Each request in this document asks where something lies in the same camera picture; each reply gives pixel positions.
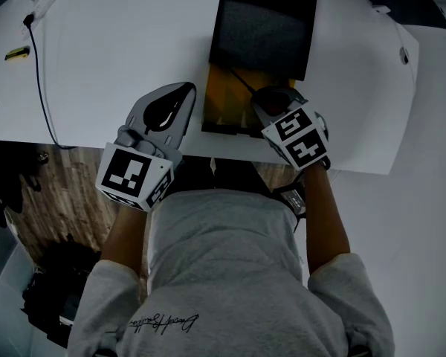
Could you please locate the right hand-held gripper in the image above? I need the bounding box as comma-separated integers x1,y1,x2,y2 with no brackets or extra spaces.
249,85,332,172

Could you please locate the black office chair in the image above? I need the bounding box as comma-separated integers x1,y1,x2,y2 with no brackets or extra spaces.
21,235,102,350

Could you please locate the small black waist device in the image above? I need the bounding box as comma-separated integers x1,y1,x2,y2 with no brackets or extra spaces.
279,187,308,219

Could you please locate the person's right forearm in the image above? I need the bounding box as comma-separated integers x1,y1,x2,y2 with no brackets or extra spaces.
303,163,352,275

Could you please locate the black power cable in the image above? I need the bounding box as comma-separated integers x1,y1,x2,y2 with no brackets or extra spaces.
22,13,77,150

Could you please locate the black desktop storage case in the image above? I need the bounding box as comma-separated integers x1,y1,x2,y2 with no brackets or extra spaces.
207,0,320,83

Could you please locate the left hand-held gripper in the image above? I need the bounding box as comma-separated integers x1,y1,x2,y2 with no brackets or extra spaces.
94,81,198,213

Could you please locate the dark grey desk partition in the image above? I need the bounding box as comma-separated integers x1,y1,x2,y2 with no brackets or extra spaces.
371,0,446,31

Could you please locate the yellow and black utility knife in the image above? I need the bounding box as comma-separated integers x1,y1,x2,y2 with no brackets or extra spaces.
4,45,32,62

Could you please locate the yellow tray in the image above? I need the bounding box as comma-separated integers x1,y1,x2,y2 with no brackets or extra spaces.
201,62,299,138

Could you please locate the white t-shirt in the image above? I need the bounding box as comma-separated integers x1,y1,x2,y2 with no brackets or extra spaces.
67,189,395,357

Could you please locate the person's left forearm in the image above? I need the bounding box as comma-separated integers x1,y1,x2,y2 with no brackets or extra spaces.
100,202,150,275

